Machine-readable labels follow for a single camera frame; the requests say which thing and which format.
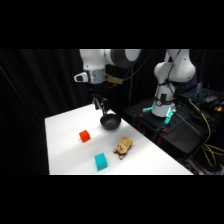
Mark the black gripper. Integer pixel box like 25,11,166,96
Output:
88,82,110,118

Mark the black curtain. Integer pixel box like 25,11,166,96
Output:
0,49,224,176

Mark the brown wrist camera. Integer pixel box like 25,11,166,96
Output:
105,75,123,87

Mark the tan plush animal toy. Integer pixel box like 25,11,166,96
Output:
112,135,134,160

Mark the yellow cable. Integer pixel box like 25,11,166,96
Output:
188,99,224,168

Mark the red cube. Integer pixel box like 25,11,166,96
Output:
78,129,92,144

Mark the cyan cube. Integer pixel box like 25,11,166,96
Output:
94,152,108,172

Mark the black robot stand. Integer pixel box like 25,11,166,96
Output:
122,96,214,161

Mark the backlit keyboard laptop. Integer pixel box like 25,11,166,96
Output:
186,88,224,104

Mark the black bowl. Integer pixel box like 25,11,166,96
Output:
99,113,122,131

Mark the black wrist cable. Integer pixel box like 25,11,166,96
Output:
119,49,155,83

